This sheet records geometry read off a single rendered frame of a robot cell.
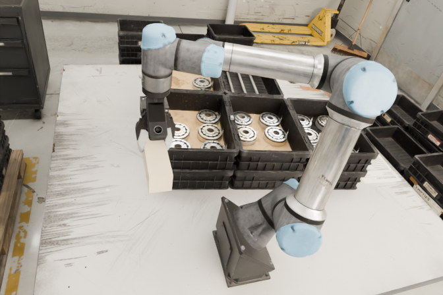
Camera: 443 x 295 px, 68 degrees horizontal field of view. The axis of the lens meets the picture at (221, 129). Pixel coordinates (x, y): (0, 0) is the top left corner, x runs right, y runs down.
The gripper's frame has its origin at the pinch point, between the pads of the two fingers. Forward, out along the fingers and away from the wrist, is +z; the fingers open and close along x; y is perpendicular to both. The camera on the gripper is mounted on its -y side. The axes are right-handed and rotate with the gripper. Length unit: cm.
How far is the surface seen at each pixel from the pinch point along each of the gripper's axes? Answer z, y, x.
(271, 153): 16.0, 10.1, -46.1
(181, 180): 32.7, 16.2, -13.8
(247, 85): 26, 74, -62
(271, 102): 18, 46, -63
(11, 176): 94, 87, 68
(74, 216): 38.7, 9.8, 25.5
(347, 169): 25, 5, -83
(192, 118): 26, 46, -24
